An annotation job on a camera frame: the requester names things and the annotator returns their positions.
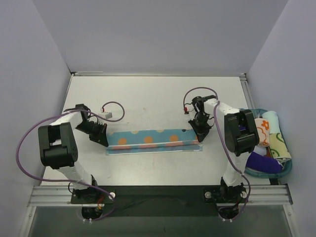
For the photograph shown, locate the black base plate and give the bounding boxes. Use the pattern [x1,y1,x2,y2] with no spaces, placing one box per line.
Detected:
[70,185,247,219]

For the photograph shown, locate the teal plastic basket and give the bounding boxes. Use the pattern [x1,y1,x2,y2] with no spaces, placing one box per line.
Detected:
[244,109,293,179]

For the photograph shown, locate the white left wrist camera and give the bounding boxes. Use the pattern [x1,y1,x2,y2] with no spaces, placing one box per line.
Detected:
[100,111,113,119]

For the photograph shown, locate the mint white rolled towel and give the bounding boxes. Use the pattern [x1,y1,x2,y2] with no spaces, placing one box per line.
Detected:
[262,111,280,134]

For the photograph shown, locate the orange flower pattern towel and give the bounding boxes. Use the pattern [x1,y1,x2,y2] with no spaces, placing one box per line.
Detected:
[255,118,270,147]

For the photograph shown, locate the aluminium front rail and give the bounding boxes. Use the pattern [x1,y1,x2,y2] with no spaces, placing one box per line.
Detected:
[27,185,293,207]

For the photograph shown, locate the purple rolled towel front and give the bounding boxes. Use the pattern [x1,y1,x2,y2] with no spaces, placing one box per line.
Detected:
[246,152,282,174]

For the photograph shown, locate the cream green rolled towel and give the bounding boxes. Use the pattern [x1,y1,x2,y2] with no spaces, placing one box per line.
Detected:
[269,133,292,162]

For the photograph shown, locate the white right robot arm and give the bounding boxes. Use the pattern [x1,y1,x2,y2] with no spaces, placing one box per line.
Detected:
[189,95,259,202]

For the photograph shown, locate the blue orange patterned towel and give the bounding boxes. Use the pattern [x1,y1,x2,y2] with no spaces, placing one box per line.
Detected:
[106,129,203,156]

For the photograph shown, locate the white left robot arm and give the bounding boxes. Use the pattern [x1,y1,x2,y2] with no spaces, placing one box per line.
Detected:
[38,104,109,203]

